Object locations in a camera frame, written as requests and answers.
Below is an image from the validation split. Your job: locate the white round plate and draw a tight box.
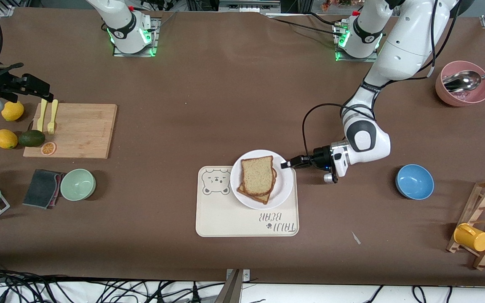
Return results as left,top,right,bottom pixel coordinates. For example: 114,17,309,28
230,149,294,210

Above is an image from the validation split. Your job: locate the brown crust bread slice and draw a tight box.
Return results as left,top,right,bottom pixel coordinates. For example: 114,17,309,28
241,156,276,197
237,168,277,205

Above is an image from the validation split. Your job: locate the yellow plastic fork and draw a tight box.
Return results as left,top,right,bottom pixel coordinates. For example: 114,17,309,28
48,99,59,135

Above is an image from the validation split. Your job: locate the yellow plastic knife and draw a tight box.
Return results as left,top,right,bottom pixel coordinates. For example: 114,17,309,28
37,98,48,132

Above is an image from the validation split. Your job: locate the yellow lemon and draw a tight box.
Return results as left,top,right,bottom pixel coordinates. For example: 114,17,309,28
1,101,25,122
0,129,19,149

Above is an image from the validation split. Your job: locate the wooden cutting board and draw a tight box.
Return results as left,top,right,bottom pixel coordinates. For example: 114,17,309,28
23,104,118,159

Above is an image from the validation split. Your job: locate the green avocado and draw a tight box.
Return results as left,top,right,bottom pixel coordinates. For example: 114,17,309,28
18,130,46,148

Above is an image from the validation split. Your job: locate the blue bowl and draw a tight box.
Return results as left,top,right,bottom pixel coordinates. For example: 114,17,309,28
395,164,434,200

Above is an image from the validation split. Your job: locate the cream bear print tray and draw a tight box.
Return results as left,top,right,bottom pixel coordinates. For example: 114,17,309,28
195,165,299,237

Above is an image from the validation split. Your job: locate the folded grey cloth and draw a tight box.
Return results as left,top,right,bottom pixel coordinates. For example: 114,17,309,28
23,169,64,209

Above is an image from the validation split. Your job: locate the pale green bowl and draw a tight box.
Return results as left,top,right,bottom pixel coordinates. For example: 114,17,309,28
60,169,96,201

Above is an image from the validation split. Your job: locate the wooden mug rack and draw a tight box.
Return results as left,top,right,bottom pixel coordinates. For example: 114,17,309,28
446,178,485,271

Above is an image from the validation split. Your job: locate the pink bowl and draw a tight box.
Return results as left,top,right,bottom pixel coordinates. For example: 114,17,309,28
435,61,485,107

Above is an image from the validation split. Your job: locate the metal spoon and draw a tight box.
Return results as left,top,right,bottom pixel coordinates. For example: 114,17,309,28
442,69,485,93

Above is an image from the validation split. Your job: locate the yellow mug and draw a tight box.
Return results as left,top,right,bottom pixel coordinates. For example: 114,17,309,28
453,223,485,252

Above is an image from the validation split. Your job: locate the grey metal box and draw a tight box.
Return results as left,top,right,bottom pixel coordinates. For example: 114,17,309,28
219,0,282,13

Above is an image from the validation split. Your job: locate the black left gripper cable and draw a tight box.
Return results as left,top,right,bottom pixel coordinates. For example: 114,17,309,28
301,103,376,159

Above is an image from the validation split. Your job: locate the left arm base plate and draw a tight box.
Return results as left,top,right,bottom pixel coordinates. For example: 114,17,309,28
334,23,380,63

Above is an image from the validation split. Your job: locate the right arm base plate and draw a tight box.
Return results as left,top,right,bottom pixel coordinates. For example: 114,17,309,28
113,18,160,57

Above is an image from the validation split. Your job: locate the black table cable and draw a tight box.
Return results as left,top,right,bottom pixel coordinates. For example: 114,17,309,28
266,15,342,34

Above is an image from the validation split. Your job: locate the metal clamp bracket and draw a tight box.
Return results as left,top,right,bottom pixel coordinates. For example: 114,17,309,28
214,268,250,303

